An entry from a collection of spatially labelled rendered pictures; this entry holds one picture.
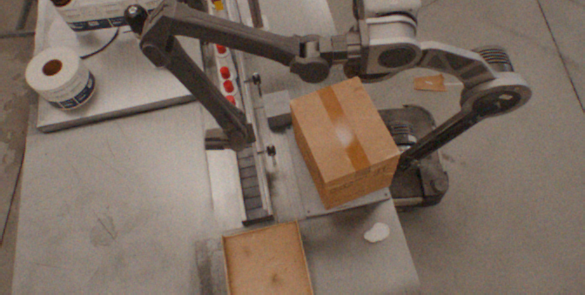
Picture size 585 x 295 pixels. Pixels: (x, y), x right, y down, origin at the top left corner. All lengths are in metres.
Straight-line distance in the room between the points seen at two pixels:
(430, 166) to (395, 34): 1.28
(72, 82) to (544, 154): 2.35
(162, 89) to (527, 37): 2.28
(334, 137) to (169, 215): 0.67
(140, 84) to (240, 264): 0.82
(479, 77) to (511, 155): 1.13
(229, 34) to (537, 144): 2.11
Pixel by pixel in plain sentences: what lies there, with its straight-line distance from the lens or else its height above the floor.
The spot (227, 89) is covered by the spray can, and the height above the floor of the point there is 1.07.
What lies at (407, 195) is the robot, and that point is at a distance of 2.27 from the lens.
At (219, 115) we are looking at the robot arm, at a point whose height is 1.28.
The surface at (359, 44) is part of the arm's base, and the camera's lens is 1.10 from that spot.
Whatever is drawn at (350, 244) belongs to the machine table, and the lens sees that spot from 1.56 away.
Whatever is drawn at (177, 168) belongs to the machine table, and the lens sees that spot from 1.74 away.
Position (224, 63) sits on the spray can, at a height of 1.01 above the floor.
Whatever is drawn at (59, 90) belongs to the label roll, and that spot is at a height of 1.01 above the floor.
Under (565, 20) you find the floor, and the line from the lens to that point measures 3.42.
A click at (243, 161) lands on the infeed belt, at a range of 1.63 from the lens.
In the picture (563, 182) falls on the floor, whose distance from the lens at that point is 2.80.
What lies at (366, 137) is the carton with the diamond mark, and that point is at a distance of 1.38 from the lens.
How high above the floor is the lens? 2.35
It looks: 61 degrees down
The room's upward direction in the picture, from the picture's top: 9 degrees counter-clockwise
